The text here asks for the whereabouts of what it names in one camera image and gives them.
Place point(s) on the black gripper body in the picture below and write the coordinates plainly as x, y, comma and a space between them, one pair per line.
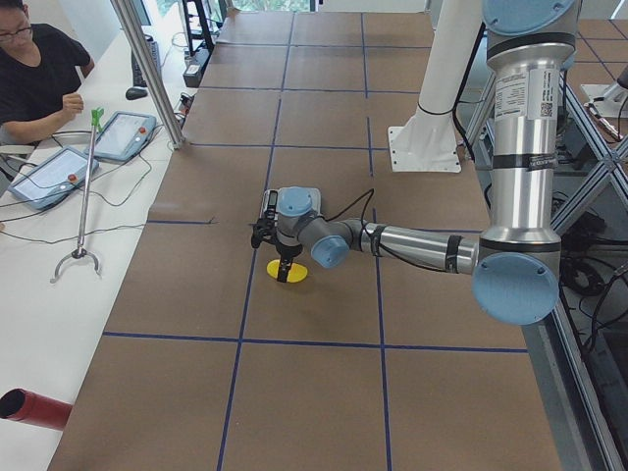
287, 252

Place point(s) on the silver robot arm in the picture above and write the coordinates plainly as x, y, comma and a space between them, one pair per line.
514, 262

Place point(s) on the person in black shirt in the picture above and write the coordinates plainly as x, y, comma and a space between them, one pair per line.
41, 72

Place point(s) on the green handled reacher grabber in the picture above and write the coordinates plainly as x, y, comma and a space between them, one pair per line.
80, 251

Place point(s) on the black keyboard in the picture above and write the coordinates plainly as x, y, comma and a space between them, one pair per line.
137, 76

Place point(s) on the near blue teach pendant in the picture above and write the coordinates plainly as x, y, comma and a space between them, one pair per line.
52, 180

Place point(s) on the yellow mango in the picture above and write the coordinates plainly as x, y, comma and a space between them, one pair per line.
297, 273

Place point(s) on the aluminium frame post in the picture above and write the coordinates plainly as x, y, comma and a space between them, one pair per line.
134, 33

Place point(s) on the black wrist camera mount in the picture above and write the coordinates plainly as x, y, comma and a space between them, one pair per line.
264, 230

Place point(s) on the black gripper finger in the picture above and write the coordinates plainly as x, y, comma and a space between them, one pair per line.
284, 267

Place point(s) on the silver digital kitchen scale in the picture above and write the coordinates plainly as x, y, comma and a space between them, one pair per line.
291, 201

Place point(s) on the blue teach pendant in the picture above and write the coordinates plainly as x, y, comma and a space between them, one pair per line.
52, 180
123, 136

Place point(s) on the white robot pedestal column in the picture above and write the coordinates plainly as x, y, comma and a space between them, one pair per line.
427, 142

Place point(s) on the black computer mouse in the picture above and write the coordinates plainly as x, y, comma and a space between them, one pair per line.
134, 93

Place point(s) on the red cylinder tube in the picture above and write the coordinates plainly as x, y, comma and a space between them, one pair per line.
31, 408

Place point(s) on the far blue teach pendant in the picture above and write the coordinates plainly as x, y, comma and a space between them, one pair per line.
123, 136

